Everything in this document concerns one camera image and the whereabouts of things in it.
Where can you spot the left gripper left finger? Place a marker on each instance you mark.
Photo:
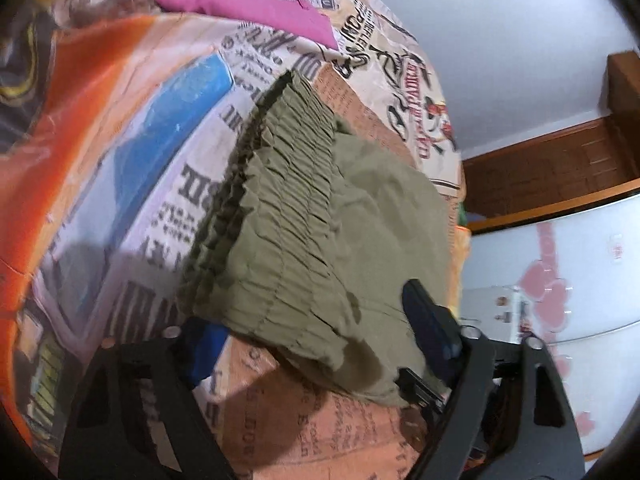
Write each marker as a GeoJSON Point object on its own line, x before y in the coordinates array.
{"type": "Point", "coordinates": [135, 416]}

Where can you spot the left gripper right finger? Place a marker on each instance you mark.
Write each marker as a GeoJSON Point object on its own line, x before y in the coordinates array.
{"type": "Point", "coordinates": [507, 415]}

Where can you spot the olive green pants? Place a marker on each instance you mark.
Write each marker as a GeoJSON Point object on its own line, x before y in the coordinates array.
{"type": "Point", "coordinates": [309, 241]}

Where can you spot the white wardrobe sliding door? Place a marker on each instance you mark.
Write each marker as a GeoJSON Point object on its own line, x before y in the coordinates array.
{"type": "Point", "coordinates": [574, 282]}

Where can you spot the yellow orange plush blanket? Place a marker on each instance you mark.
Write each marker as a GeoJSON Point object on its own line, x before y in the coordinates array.
{"type": "Point", "coordinates": [459, 248]}

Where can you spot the pink garment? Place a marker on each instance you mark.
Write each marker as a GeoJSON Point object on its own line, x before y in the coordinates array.
{"type": "Point", "coordinates": [299, 17]}

